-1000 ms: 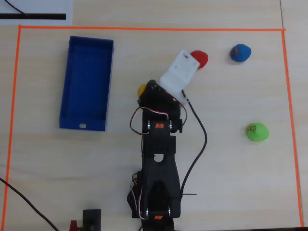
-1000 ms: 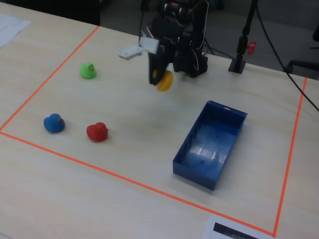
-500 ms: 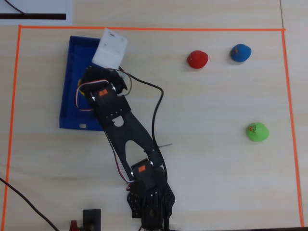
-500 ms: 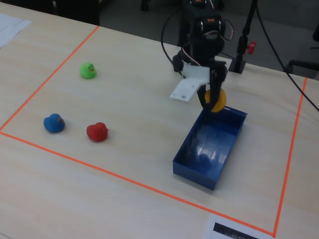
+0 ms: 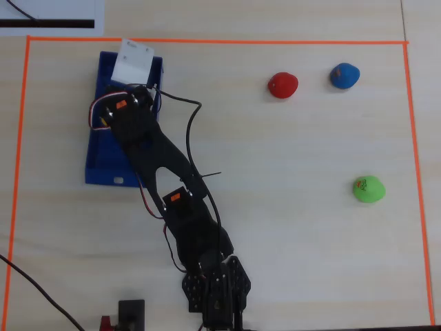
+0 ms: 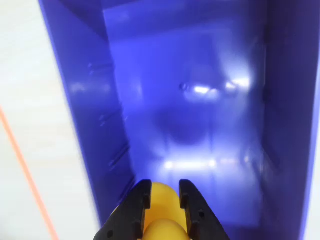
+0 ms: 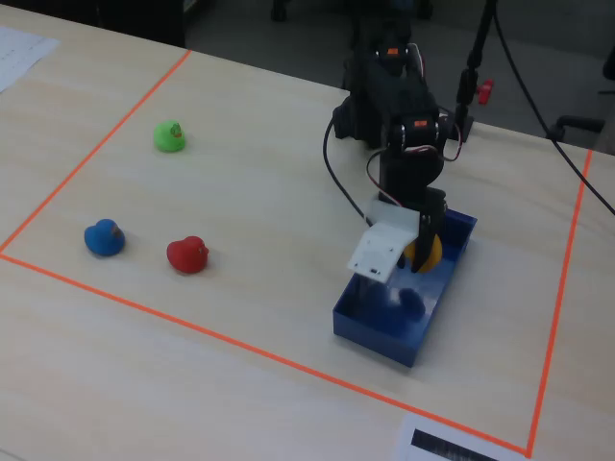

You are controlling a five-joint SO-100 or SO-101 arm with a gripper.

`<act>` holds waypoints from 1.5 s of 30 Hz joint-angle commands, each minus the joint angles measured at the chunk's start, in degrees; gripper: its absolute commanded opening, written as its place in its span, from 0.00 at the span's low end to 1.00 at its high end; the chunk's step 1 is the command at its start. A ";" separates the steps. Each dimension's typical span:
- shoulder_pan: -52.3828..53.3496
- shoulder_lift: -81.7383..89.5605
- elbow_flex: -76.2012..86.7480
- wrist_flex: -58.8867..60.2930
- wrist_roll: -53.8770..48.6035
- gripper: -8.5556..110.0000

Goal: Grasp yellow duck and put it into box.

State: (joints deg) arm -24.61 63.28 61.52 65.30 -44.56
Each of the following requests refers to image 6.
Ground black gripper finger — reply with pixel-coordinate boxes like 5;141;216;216
179;178;230;240
94;179;153;240

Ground yellow rubber duck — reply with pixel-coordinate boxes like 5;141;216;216
141;181;191;240

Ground blue plastic box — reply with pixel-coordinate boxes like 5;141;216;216
37;0;320;240

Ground orange tape strip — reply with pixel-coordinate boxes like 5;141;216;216
0;106;60;240

